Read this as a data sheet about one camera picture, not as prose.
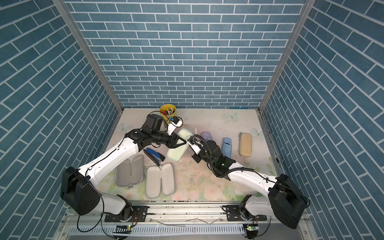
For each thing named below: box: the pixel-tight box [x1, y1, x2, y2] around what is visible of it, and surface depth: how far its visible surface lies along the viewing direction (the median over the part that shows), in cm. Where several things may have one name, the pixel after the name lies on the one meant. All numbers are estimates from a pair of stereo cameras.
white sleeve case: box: [239, 132, 253, 158], surface depth 99 cm
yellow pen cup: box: [159, 103, 177, 124], surface depth 104 cm
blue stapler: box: [143, 147, 166, 167], surface depth 94 cm
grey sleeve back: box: [167, 128, 194, 162], surface depth 75 cm
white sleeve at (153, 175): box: [146, 163, 175, 199], surface depth 85 cm
